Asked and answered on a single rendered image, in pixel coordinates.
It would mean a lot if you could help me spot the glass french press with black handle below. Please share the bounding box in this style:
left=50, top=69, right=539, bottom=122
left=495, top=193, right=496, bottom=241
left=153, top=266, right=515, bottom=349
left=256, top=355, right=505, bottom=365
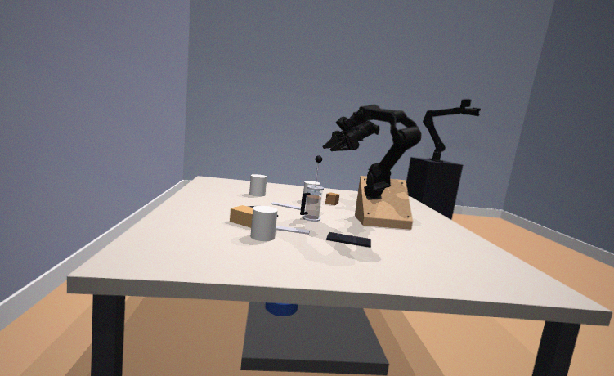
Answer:
left=300, top=155, right=324, bottom=222

